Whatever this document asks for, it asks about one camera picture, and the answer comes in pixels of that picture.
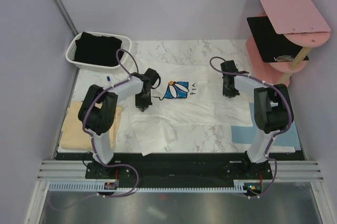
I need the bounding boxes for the white daisy print t shirt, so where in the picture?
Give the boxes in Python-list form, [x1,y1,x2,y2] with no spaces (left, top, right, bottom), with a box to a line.
[128,59,253,155]

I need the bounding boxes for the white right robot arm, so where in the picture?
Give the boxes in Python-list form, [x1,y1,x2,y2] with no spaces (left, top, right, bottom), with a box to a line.
[220,61,293,179]

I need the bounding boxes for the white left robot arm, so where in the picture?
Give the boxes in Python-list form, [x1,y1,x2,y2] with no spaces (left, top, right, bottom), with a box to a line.
[78,68,161,178]

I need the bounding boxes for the light blue mat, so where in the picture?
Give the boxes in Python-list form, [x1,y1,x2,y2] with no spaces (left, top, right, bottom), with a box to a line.
[231,103,300,149]

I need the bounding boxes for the black clipboard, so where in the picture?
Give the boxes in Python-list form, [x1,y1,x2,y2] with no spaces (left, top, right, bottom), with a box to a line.
[246,16,302,63]

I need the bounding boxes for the black t shirt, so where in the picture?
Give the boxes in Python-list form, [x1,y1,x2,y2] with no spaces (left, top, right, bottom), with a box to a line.
[74,32,122,67]

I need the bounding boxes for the folded cream t shirt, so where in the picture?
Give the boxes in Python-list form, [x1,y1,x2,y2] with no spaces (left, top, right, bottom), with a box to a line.
[60,101,124,151]

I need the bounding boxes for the pink tiered wooden shelf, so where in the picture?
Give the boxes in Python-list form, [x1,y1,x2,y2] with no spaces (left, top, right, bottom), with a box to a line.
[246,0,331,85]

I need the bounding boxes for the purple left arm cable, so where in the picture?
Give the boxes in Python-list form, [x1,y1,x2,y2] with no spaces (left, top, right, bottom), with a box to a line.
[48,48,140,211]

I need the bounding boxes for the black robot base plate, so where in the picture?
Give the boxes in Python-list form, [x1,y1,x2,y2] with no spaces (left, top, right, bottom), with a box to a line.
[85,153,273,187]

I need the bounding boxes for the aluminium frame rail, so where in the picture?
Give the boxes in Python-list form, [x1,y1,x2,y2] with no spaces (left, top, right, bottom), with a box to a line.
[37,160,323,182]

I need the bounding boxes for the white slotted cable duct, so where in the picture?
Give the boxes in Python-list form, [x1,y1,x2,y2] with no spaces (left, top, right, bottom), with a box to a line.
[48,180,262,193]

